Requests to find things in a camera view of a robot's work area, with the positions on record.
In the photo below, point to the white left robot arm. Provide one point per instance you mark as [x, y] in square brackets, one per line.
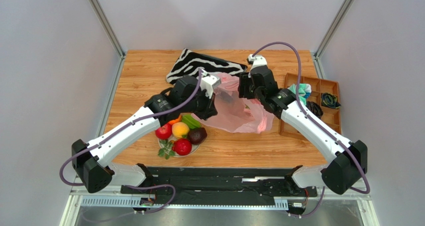
[92, 160]

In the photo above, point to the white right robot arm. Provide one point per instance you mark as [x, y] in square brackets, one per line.
[346, 160]

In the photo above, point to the zebra striped cloth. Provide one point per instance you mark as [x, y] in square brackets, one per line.
[189, 62]

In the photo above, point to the white floral plate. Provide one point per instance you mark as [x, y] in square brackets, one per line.
[166, 151]

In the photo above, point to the yellow peach fruit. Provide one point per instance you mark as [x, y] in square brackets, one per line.
[180, 130]

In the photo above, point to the orange fruit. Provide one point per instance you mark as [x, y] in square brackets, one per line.
[179, 119]

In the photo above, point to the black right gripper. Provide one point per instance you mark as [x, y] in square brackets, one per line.
[244, 88]

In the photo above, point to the pink printed plastic bag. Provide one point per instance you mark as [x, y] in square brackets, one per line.
[234, 114]

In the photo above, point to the red apple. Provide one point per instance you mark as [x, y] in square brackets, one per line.
[164, 132]

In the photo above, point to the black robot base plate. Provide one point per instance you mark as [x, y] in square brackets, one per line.
[221, 186]

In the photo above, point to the wooden compartment tray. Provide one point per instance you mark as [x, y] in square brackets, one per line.
[331, 116]

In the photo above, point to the black rolled socks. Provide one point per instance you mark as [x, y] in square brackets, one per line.
[315, 109]

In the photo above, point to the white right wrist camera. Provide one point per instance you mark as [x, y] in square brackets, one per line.
[256, 61]

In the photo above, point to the red pomegranate fruit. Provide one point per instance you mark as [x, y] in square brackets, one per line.
[182, 147]

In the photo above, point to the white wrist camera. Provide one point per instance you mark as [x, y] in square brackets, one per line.
[256, 61]
[209, 82]

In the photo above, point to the aluminium frame rail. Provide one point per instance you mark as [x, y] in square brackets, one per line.
[110, 207]

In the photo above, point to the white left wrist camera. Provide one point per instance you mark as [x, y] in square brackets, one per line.
[209, 82]

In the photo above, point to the teal and white socks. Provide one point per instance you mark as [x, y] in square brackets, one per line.
[304, 91]

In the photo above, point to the dark blue patterned socks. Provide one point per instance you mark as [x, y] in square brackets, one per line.
[330, 101]

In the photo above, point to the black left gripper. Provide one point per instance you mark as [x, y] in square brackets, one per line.
[210, 110]

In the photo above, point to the green star fruit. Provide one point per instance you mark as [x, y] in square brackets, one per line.
[191, 122]

